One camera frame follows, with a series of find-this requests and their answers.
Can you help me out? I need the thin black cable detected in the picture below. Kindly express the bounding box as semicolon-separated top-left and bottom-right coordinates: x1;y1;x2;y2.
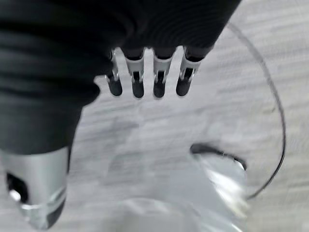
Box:
226;23;287;200

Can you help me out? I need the silver robot leg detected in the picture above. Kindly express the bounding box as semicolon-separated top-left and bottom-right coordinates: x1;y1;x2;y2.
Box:
125;143;249;232

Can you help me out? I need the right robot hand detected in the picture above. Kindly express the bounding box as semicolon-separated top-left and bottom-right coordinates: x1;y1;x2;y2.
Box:
0;0;242;230

